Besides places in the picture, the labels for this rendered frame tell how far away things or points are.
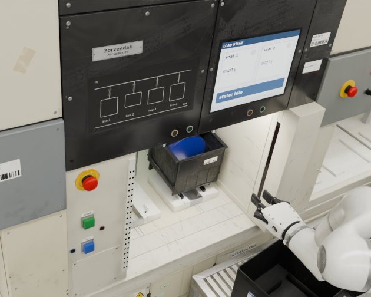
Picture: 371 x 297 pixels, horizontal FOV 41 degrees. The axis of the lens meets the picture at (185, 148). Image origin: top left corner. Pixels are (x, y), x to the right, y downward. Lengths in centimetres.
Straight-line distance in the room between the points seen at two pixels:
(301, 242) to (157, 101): 56
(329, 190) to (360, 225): 121
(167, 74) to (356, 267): 63
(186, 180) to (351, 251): 101
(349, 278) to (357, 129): 180
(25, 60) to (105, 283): 85
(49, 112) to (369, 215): 71
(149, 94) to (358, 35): 79
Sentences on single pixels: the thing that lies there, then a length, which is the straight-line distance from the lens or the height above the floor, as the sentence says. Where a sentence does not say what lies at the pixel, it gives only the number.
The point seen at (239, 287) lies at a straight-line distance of 174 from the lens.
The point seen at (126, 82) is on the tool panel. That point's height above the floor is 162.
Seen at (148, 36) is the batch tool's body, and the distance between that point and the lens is 116.
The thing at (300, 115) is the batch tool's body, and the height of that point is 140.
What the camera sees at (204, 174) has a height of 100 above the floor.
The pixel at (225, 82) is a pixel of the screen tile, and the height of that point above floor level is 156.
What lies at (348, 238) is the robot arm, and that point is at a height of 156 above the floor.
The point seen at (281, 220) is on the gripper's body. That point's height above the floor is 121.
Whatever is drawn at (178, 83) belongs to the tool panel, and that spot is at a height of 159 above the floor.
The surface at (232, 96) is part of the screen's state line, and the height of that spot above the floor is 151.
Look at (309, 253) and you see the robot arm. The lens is 142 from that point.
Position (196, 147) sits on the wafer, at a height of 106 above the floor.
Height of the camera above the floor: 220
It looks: 36 degrees down
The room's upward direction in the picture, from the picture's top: 8 degrees clockwise
